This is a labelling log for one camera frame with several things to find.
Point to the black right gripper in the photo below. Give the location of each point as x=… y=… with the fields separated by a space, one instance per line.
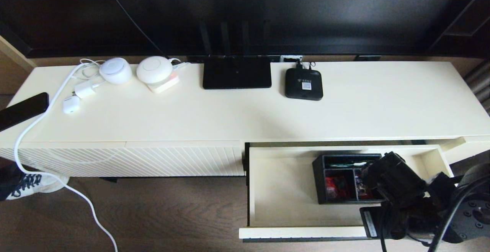
x=398 y=179

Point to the black organizer box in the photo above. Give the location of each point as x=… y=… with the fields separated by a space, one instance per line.
x=317 y=183

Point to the cream fluted drawer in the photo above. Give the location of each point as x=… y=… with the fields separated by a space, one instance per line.
x=283 y=198

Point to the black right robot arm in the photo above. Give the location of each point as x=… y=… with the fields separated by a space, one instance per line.
x=474 y=213

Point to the white ribbed cabinet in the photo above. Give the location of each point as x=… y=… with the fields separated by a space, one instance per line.
x=229 y=118

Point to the dark red-blue packet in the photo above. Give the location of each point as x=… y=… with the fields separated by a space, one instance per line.
x=361 y=191

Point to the white packet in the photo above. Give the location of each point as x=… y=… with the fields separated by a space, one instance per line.
x=360 y=164

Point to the green packet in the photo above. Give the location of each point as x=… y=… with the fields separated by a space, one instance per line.
x=340 y=164

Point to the red packet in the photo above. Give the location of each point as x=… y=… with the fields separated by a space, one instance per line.
x=336 y=188

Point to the black television foot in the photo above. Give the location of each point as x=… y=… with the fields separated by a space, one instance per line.
x=367 y=58

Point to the black set-top box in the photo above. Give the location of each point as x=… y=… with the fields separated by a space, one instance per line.
x=302 y=91

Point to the black side shelf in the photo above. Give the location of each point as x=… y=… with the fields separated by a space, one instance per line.
x=471 y=26

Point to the black router with antennas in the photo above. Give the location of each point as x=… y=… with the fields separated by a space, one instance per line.
x=237 y=74

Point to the black television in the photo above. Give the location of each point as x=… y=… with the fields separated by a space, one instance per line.
x=268 y=14

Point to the cream fluted cabinet front panel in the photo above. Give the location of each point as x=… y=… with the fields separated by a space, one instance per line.
x=76 y=160
x=183 y=160

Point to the white pink square base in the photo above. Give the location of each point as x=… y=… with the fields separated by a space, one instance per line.
x=168 y=85

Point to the white round dome device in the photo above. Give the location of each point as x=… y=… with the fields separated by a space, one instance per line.
x=154 y=70

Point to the small white round speaker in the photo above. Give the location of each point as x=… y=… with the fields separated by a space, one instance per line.
x=115 y=72

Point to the white charger adapter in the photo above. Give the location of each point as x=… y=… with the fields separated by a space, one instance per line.
x=85 y=90

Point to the small white charger cube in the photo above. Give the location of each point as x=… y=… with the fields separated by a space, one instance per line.
x=71 y=104

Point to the white sneaker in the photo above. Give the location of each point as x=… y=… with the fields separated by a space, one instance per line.
x=46 y=183

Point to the black smartphone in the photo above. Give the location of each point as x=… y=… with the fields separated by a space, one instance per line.
x=23 y=110

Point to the dark trouser leg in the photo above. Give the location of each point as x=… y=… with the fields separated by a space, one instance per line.
x=9 y=181

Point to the white wall socket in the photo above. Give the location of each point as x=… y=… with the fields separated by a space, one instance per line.
x=287 y=58

